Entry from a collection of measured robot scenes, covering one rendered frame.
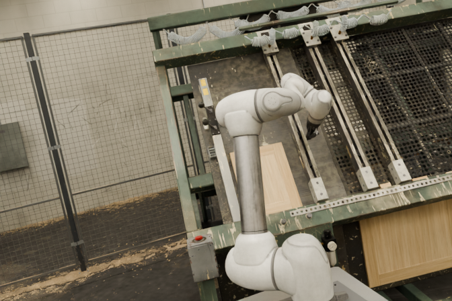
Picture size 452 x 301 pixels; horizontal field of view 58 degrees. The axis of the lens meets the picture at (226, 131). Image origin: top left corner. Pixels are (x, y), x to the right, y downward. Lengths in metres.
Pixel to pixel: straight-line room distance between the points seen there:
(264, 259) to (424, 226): 1.46
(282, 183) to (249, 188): 0.75
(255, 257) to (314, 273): 0.22
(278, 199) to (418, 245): 0.98
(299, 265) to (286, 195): 0.84
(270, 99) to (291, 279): 0.64
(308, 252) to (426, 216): 1.42
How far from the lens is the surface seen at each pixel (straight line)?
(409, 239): 2.77
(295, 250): 1.47
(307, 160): 2.30
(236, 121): 1.55
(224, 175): 2.26
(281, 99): 1.47
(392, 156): 2.45
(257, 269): 1.55
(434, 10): 3.22
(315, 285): 1.50
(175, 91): 2.64
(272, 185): 2.28
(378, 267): 2.73
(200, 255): 1.92
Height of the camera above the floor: 1.62
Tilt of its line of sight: 7 degrees down
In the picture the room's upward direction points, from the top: 11 degrees counter-clockwise
